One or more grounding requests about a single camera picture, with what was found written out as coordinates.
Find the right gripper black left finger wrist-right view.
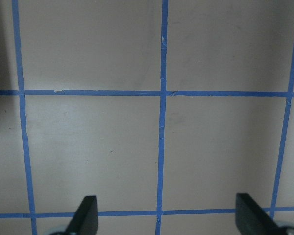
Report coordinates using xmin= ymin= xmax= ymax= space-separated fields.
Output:
xmin=50 ymin=195 xmax=98 ymax=235

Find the right gripper black right finger wrist-right view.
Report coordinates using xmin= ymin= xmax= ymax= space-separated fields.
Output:
xmin=236 ymin=193 xmax=294 ymax=235

